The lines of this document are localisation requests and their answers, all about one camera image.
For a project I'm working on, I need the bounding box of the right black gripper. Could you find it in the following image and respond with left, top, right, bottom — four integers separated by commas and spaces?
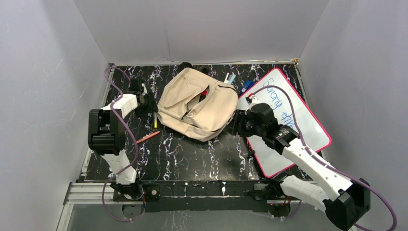
223, 109, 266, 138

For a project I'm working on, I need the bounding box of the white yellow highlighter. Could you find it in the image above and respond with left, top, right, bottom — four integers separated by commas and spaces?
153, 113, 158, 129

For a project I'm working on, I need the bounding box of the red pencil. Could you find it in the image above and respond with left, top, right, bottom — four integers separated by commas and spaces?
136, 131, 161, 144

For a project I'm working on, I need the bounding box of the cream canvas student bag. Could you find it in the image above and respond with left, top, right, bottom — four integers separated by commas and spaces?
157, 62, 238, 142

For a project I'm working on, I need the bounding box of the pink black highlighter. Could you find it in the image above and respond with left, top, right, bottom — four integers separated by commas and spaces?
199, 90, 207, 102

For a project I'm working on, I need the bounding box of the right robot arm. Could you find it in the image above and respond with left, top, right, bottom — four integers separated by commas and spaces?
227, 103, 370, 231

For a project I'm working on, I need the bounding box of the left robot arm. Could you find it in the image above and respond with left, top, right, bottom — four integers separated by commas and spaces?
88, 79, 158, 200

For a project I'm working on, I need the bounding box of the pink framed whiteboard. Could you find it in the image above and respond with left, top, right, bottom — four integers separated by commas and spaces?
237, 68, 332, 178

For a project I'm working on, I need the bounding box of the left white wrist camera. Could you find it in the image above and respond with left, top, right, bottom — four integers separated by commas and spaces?
139, 83, 147, 96

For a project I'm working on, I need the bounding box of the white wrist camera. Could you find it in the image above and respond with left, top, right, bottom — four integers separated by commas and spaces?
245, 93, 261, 110
139, 83, 147, 96

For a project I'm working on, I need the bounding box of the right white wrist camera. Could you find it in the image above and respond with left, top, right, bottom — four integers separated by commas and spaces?
245, 93, 261, 110

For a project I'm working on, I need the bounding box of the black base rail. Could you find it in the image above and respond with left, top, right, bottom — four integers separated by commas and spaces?
111, 180, 299, 218

